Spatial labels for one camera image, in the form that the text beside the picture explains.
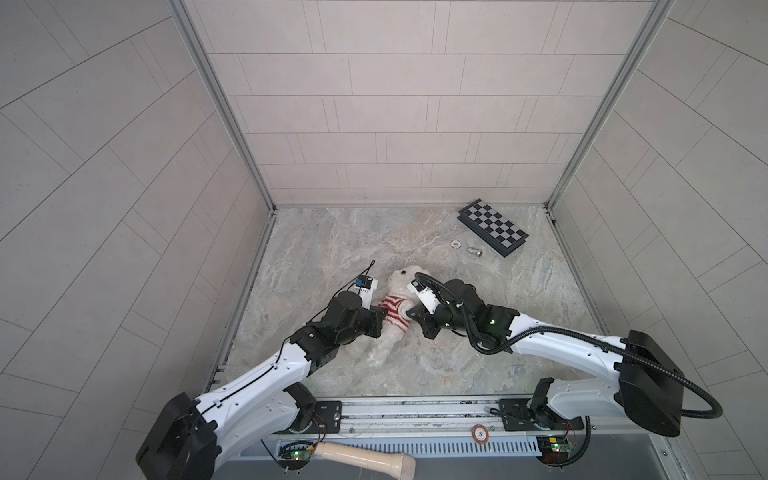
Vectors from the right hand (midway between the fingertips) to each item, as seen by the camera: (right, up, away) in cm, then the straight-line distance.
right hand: (406, 317), depth 75 cm
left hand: (-3, +1, +3) cm, 5 cm away
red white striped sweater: (-4, +3, +3) cm, 6 cm away
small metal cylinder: (+24, +15, +27) cm, 39 cm away
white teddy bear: (-4, -5, -1) cm, 6 cm away
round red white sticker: (+17, -26, -6) cm, 31 cm away
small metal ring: (+18, +17, +30) cm, 39 cm away
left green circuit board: (-25, -27, -10) cm, 38 cm away
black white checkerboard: (+32, +23, +31) cm, 50 cm away
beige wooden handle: (-5, -27, -12) cm, 30 cm away
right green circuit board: (+34, -28, -7) cm, 45 cm away
